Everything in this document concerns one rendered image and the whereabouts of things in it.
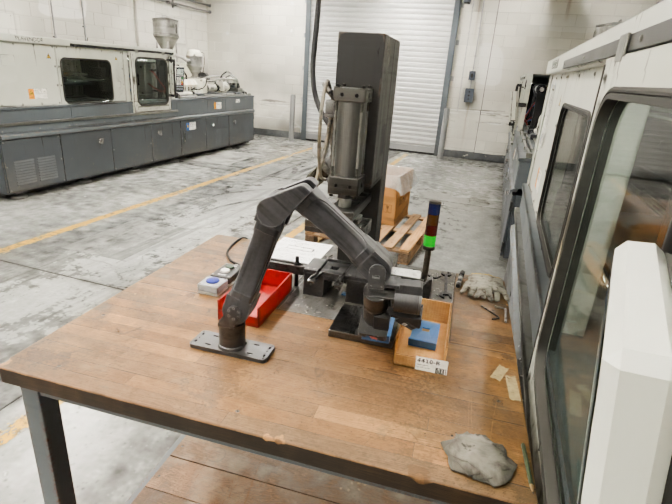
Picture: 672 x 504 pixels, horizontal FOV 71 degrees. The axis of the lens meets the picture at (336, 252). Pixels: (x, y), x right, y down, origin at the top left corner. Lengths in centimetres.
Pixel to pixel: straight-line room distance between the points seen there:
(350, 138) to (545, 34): 933
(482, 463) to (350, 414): 26
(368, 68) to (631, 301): 119
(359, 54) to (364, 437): 96
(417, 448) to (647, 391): 78
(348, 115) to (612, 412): 116
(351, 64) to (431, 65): 915
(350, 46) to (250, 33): 1057
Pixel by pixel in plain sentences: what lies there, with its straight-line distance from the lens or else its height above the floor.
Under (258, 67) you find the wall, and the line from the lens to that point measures 1181.
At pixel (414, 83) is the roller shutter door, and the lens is 1057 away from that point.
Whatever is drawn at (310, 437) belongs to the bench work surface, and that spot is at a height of 90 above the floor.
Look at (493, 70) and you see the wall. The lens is 1047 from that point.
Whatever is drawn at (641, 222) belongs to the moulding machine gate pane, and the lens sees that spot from 74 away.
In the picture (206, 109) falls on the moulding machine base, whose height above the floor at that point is 78.
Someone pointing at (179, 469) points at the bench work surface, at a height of 22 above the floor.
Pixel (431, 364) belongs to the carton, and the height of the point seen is 92.
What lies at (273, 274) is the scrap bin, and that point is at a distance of 149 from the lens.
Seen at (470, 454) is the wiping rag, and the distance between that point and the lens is 95.
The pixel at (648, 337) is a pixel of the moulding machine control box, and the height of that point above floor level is 146.
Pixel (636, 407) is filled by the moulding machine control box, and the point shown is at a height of 144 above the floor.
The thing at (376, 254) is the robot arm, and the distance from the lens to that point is 98.
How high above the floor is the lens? 155
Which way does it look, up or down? 21 degrees down
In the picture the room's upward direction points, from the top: 4 degrees clockwise
